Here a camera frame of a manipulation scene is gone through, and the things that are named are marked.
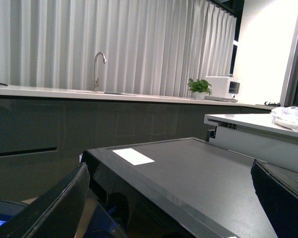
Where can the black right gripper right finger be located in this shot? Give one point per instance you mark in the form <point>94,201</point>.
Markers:
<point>277,191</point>

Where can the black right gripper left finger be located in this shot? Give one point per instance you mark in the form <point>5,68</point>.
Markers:
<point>54,214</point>

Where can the grey front-load washing machine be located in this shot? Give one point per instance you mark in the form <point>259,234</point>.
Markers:
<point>182,188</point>

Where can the white kitchen island counter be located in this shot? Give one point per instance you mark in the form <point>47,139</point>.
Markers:
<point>256,136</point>

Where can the crumpled white plastic bag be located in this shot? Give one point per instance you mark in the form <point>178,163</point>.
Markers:
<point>286,117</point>

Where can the black gas hob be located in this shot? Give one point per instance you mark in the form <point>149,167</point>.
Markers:
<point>269,104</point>

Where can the steel gooseneck faucet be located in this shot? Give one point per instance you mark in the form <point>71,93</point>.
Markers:
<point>99,55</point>

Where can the white countertop appliance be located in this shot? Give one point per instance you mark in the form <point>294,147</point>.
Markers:
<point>224,88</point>

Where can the green potted plant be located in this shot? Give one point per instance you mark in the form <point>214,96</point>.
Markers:
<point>199,88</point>

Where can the white pleated curtain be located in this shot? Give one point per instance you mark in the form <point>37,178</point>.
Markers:
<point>152,47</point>

